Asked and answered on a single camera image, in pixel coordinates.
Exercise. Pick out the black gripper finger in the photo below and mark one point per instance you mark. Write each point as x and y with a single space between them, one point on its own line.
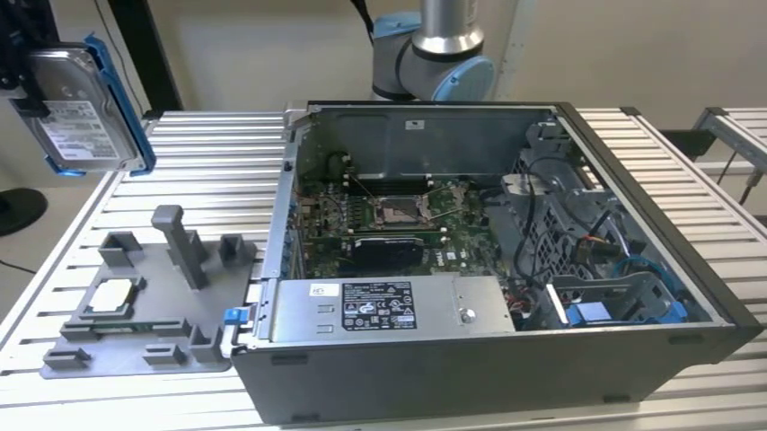
31 109

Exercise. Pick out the hard disk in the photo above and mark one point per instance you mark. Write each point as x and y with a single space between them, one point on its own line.
78 125

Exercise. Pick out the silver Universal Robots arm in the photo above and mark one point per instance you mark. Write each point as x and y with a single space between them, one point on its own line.
438 45

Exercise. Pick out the gray disk bay cage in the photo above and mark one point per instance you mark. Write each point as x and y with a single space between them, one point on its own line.
539 233

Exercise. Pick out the black round stand base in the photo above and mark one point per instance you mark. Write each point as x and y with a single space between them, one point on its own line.
20 211

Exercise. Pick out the silver CPU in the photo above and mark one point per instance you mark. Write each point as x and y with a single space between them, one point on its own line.
111 296

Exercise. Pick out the gray parts rack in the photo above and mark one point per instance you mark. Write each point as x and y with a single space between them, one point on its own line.
162 314

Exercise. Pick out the green RAM stick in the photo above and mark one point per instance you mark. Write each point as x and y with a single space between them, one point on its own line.
135 328

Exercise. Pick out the blue case latch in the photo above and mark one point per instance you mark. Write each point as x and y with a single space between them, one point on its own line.
235 315

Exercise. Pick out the metal locking lever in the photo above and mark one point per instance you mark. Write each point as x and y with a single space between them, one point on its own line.
366 186

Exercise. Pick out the black RAM slot bank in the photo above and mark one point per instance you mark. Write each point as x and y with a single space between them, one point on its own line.
395 185

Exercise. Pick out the silver power supply unit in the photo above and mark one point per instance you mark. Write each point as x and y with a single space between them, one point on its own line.
299 314

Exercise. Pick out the CPU socket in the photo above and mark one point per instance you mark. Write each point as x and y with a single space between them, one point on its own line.
398 213

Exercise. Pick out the black heat sink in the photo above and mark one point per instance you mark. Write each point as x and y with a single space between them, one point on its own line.
386 256

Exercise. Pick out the green motherboard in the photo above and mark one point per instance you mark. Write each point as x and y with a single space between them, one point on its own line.
467 251

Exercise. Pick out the open black PC case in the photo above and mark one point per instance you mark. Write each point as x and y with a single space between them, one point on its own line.
419 381

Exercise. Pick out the blue carrier in bay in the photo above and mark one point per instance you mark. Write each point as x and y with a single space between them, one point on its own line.
590 314

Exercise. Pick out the aluminium slat side table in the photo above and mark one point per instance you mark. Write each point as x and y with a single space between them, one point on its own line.
739 130

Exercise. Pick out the black upright post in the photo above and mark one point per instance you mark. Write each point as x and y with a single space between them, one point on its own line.
152 40

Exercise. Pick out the silver metal bracket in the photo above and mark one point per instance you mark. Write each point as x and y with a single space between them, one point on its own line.
516 185

